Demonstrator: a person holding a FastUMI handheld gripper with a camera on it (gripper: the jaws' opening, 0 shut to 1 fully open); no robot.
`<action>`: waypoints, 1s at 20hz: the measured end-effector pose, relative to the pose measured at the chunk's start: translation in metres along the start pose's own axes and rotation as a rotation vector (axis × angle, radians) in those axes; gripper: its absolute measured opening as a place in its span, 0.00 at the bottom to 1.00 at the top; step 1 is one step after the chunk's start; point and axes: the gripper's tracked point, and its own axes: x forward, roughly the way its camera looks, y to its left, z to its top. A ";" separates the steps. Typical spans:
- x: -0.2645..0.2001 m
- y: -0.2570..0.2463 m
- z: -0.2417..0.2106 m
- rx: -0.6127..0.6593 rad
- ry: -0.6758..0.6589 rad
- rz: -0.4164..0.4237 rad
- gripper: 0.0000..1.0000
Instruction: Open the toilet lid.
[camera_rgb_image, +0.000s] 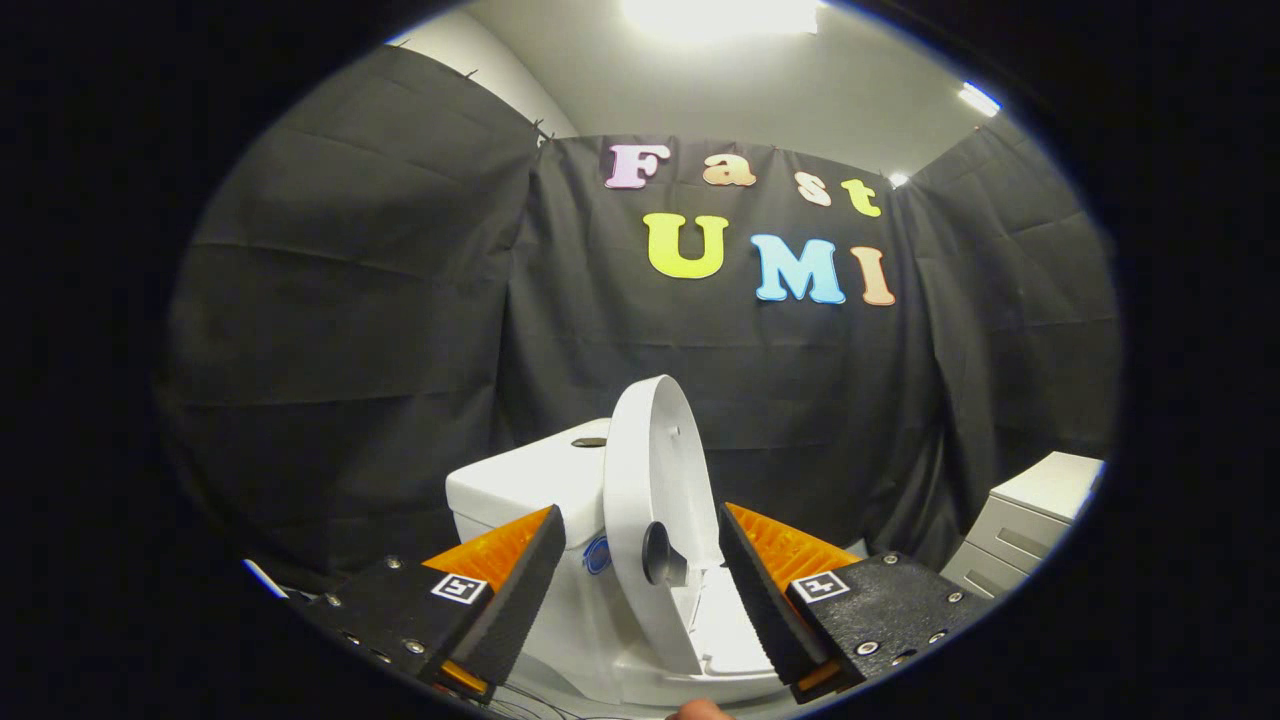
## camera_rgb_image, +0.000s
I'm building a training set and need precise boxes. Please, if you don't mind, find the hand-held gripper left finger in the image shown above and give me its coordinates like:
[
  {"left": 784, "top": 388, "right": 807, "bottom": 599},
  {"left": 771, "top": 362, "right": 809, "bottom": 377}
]
[{"left": 290, "top": 504, "right": 568, "bottom": 706}]

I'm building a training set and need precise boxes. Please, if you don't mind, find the white drawer cabinet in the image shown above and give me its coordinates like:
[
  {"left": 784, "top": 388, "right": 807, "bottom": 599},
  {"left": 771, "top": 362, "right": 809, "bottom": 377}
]
[{"left": 940, "top": 452, "right": 1106, "bottom": 601}]

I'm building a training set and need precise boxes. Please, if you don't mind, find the black backdrop cloth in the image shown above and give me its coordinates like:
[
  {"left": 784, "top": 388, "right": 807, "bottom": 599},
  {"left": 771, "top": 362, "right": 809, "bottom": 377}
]
[{"left": 155, "top": 45, "right": 1121, "bottom": 591}]

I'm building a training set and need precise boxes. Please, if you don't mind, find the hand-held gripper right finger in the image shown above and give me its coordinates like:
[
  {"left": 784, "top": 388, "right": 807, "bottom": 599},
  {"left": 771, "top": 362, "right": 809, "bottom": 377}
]
[{"left": 718, "top": 502, "right": 991, "bottom": 704}]

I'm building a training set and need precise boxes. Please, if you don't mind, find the white toilet lid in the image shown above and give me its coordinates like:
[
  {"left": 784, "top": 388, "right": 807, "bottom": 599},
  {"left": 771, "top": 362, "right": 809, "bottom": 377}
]
[{"left": 603, "top": 375, "right": 723, "bottom": 676}]

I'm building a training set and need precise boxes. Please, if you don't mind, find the white toilet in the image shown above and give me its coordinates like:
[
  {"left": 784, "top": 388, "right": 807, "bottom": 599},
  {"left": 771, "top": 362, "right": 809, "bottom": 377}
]
[{"left": 445, "top": 418, "right": 791, "bottom": 706}]

